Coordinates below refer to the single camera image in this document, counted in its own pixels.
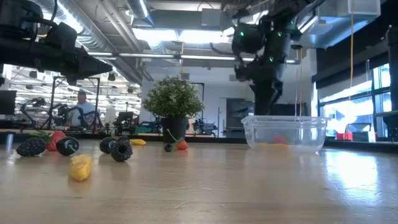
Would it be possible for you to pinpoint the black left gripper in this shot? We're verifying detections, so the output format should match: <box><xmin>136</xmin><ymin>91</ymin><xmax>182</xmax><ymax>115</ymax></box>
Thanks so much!
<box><xmin>34</xmin><ymin>43</ymin><xmax>113</xmax><ymax>85</ymax></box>

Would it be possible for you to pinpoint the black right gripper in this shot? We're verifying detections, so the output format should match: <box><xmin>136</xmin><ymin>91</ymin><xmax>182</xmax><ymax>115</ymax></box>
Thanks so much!
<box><xmin>248</xmin><ymin>60</ymin><xmax>284</xmax><ymax>116</ymax></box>

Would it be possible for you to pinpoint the dark toy blueberry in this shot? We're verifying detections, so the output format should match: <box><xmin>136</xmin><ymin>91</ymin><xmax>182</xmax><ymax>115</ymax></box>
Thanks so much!
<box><xmin>99</xmin><ymin>136</ymin><xmax>118</xmax><ymax>154</ymax></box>

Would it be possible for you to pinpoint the round black toy blackberry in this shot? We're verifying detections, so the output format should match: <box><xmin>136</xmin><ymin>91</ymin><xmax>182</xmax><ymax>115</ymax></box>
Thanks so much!
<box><xmin>110</xmin><ymin>139</ymin><xmax>134</xmax><ymax>163</ymax></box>

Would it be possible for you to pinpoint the orange-red fruit green stem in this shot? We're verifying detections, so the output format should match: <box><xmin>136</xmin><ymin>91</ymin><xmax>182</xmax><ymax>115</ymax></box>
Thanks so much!
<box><xmin>166</xmin><ymin>129</ymin><xmax>190</xmax><ymax>151</ymax></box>

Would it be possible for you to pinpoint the clear plastic tupperware container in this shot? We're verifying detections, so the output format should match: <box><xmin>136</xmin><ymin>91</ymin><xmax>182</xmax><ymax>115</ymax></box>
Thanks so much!
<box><xmin>241</xmin><ymin>115</ymin><xmax>330</xmax><ymax>154</ymax></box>

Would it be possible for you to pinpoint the black couch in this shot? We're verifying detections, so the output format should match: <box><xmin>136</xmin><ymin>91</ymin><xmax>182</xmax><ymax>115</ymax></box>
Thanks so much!
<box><xmin>276</xmin><ymin>101</ymin><xmax>308</xmax><ymax>117</ymax></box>

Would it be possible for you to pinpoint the black cabinet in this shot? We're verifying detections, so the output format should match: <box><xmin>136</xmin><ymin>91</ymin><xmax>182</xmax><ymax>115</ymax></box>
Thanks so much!
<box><xmin>226</xmin><ymin>98</ymin><xmax>257</xmax><ymax>138</ymax></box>

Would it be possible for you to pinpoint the person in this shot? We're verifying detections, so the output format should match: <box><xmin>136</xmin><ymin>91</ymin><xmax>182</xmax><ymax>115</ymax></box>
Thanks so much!
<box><xmin>68</xmin><ymin>90</ymin><xmax>97</xmax><ymax>128</ymax></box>

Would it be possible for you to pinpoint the background robot workstation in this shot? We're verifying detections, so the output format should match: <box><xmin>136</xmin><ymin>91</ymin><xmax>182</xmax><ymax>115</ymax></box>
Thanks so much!
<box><xmin>192</xmin><ymin>118</ymin><xmax>218</xmax><ymax>137</ymax></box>

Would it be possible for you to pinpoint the long ceiling light bar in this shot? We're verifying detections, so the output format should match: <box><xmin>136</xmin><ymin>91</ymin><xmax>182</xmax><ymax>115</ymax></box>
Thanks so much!
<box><xmin>88</xmin><ymin>51</ymin><xmax>301</xmax><ymax>65</ymax></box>

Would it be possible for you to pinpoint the green plant in black pot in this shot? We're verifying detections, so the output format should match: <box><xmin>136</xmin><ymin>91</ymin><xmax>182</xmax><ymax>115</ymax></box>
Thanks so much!
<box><xmin>142</xmin><ymin>75</ymin><xmax>206</xmax><ymax>144</ymax></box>

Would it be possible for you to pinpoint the black computer monitor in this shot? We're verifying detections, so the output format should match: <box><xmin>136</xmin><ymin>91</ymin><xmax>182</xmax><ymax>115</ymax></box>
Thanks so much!
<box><xmin>0</xmin><ymin>90</ymin><xmax>17</xmax><ymax>115</ymax></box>

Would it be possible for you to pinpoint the large black toy blackberry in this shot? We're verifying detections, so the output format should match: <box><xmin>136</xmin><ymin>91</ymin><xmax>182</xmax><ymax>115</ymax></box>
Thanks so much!
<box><xmin>16</xmin><ymin>137</ymin><xmax>47</xmax><ymax>157</ymax></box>

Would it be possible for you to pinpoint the white hanging cord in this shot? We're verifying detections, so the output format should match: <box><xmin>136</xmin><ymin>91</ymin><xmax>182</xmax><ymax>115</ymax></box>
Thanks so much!
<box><xmin>294</xmin><ymin>49</ymin><xmax>303</xmax><ymax>116</ymax></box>

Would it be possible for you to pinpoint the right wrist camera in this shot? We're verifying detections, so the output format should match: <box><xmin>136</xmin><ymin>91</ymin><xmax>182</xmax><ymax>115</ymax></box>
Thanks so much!
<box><xmin>233</xmin><ymin>63</ymin><xmax>251</xmax><ymax>82</ymax></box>

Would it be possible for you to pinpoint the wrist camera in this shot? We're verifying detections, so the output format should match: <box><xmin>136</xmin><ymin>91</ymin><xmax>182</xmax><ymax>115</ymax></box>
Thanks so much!
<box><xmin>233</xmin><ymin>63</ymin><xmax>251</xmax><ymax>82</ymax></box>
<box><xmin>45</xmin><ymin>21</ymin><xmax>78</xmax><ymax>47</ymax></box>

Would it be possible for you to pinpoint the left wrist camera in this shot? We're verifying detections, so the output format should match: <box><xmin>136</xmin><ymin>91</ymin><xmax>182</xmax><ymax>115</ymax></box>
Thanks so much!
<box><xmin>45</xmin><ymin>21</ymin><xmax>78</xmax><ymax>47</ymax></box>

